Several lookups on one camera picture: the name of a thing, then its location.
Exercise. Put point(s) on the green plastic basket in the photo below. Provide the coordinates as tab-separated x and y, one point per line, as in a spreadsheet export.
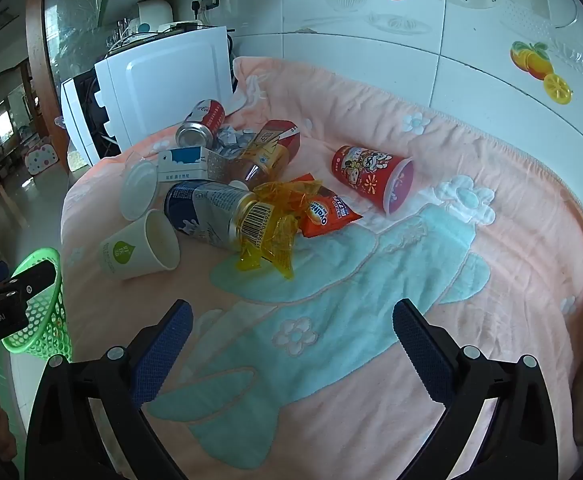
46	320

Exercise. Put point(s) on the brown bottle orange label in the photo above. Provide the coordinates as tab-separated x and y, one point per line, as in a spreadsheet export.
266	160

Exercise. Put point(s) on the red printed plastic cup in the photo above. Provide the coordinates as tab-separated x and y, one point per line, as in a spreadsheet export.
361	170

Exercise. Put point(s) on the white microwave oven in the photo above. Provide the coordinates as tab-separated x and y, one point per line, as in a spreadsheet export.
171	85

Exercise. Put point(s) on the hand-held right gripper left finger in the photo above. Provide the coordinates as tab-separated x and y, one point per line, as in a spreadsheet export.
164	355

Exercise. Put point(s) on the white paper cup green leaf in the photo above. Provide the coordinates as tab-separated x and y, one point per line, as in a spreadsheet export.
131	255

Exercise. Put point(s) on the wooden door frame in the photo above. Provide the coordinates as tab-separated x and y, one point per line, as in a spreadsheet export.
36	35

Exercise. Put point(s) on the pink dotted storage box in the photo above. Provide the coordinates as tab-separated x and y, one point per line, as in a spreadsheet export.
40	160

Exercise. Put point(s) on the clear plastic cup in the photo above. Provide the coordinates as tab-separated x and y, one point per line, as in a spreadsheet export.
139	190

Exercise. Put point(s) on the crumpled silver wrapper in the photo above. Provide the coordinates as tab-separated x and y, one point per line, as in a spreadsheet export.
231	140

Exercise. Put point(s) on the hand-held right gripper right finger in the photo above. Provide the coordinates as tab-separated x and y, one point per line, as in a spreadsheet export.
421	350

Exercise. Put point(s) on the blue white milk carton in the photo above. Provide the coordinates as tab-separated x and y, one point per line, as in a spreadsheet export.
184	160

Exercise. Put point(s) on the blue and gold drink can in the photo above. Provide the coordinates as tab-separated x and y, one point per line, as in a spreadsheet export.
206	210

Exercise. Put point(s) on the white rice cooker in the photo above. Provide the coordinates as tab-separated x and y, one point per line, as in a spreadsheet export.
156	15

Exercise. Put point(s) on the yellow cellophane wrapper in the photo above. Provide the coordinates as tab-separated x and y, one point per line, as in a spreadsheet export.
266	255

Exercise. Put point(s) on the pink printed blanket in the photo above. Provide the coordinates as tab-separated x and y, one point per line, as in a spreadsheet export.
371	270

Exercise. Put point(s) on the orange snack packet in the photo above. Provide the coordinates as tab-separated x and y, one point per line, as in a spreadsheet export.
326	215

